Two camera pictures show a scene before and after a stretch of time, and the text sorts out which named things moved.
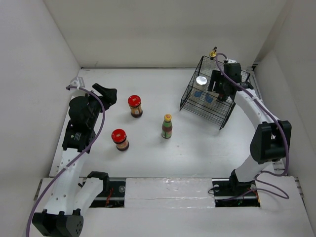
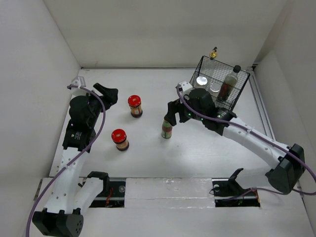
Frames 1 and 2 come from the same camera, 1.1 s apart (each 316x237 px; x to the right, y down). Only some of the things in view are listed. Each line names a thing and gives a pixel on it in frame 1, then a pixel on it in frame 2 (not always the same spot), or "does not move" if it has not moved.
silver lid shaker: (201, 89) does not move
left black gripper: (109, 94) does not move
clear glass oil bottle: (213, 64) does not move
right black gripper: (216, 76) -> (173, 107)
